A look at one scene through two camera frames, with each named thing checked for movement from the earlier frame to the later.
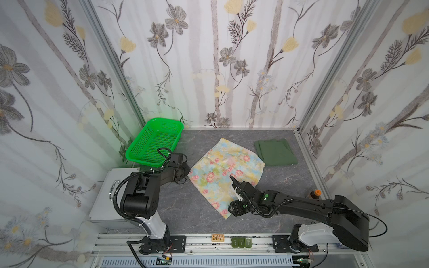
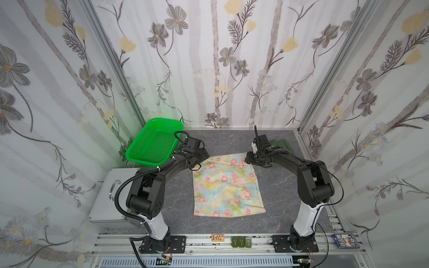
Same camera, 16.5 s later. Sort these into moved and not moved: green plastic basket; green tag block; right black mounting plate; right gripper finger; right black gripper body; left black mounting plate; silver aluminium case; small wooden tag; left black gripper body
Moved: right black gripper body; right gripper finger; left black gripper body
Not moved: small wooden tag; right black mounting plate; silver aluminium case; green plastic basket; left black mounting plate; green tag block
